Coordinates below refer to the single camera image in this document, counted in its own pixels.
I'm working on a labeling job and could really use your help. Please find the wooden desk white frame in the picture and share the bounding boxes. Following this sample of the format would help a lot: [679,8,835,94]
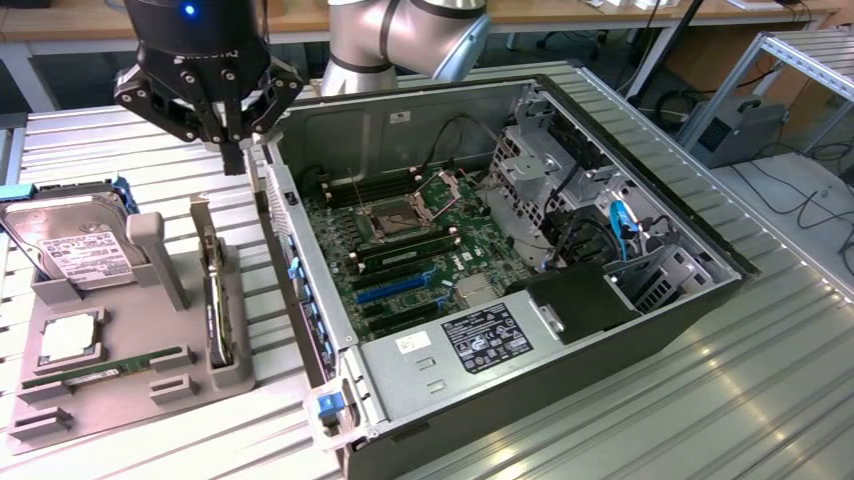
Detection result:
[0,0,335,114]
[486,0,841,99]

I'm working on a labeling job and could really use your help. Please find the black loose cables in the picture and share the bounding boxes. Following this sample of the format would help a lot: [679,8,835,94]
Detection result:
[730,144,854,229]

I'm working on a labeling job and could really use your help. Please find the silver CPU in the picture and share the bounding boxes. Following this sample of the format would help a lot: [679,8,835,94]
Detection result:
[37,315,100,365]

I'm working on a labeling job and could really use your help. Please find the black arched wire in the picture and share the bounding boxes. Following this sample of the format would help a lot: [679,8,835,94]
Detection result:
[424,114,502,171]

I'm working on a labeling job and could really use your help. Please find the open metal socket cover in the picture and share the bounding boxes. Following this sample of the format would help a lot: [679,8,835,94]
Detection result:
[411,168,463,222]

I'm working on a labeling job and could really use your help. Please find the green graphics card black shroud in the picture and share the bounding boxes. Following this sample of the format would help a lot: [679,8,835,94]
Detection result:
[188,193,236,370]

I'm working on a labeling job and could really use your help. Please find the black RAM slot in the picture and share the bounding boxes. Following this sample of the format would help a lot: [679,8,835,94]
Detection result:
[355,236,458,269]
[323,178,420,200]
[346,225,448,257]
[318,166,415,188]
[326,184,423,207]
[350,231,454,263]
[320,172,418,194]

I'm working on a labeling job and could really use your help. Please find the silver chipset heatsink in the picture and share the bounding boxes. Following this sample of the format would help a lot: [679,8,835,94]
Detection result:
[455,278,496,307]

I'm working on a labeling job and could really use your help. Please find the black expansion slot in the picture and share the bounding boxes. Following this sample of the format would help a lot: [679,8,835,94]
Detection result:
[363,299,442,326]
[367,307,447,335]
[350,264,430,292]

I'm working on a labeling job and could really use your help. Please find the open black PC case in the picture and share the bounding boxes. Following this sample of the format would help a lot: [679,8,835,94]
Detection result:
[243,73,762,480]

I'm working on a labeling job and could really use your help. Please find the grey box with handle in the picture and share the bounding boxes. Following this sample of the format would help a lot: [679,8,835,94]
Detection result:
[680,97,794,170]

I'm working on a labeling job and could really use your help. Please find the blue expansion slot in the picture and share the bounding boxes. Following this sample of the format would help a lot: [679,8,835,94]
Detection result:
[355,276,436,306]

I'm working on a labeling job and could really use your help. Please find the green motherboard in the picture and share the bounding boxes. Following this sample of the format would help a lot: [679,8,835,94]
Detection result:
[296,167,535,346]

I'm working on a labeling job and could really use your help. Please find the silver hard disk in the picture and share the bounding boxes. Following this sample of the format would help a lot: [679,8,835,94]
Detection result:
[0,192,149,292]

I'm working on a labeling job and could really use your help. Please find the black slanted pole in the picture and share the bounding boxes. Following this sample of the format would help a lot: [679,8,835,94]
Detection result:
[623,0,706,101]

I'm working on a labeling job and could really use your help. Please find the blue plastic disk caddy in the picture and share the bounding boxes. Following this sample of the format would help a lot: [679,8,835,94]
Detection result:
[0,171,140,217]

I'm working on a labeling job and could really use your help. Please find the aluminium profile frame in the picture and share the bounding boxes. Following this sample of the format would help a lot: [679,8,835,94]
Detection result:
[692,27,854,156]

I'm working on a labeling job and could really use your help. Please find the dark RAM stick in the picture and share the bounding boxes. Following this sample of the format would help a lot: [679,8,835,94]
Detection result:
[358,239,463,275]

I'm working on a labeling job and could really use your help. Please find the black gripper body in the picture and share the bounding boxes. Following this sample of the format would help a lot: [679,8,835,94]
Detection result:
[123,0,273,104]

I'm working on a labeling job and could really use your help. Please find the grey parts rack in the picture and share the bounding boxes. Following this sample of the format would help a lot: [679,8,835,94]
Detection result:
[7,210,259,457]

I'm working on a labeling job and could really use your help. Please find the black coiled cable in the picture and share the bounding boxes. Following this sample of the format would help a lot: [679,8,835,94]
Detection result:
[652,88,699,126]

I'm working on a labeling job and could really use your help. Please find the blue flat wire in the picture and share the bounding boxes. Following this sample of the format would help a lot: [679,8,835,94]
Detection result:
[606,198,636,262]

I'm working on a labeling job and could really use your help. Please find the black office chair base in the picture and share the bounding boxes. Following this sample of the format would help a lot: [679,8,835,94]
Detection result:
[506,28,610,51]

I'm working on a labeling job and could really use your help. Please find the grey power supply unit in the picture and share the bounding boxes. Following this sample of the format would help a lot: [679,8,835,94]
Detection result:
[356,289,566,425]

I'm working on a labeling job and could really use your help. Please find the CPU socket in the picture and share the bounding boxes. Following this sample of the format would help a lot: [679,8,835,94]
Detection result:
[364,202,430,245]

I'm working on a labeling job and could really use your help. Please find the thin metal locking lever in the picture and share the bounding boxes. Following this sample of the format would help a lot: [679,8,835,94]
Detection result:
[346,166,368,215]

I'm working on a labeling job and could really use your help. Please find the black wire bundle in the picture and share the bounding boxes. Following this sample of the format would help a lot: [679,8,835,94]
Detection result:
[540,189,626,269]

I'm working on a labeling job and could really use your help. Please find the green RAM stick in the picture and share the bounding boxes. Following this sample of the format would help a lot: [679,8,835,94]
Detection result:
[19,345,185,392]

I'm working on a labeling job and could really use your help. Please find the black plastic duct cover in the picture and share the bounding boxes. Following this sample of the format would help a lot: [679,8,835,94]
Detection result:
[503,262,647,347]

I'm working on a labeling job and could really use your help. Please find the silver metal disk bay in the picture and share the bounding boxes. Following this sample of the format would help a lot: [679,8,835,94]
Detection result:
[484,87,646,274]

